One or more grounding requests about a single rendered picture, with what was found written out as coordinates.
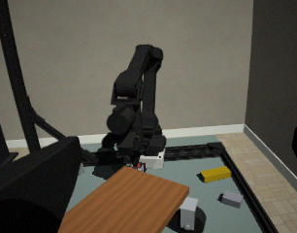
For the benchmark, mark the yellow rectangular block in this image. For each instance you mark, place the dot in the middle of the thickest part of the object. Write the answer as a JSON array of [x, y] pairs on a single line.
[[215, 174]]

